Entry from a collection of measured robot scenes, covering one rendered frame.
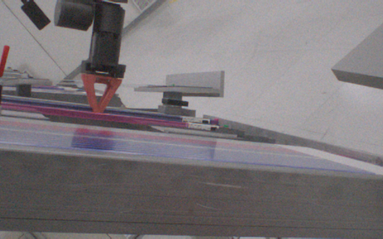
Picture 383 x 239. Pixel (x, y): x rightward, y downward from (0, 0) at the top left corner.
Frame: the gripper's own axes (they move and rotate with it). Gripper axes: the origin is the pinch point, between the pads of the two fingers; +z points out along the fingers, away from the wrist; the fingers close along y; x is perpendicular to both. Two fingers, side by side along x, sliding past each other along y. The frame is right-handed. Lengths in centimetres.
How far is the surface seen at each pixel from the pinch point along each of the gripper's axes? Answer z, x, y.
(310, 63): -31, 152, -152
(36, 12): -14.5, -14.8, 15.9
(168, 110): -1.1, 17.3, -7.6
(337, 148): -0.8, 25.1, 40.1
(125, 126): 3.1, 8.1, -7.7
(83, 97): 1, 14, -85
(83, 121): 3.0, -0.8, -7.8
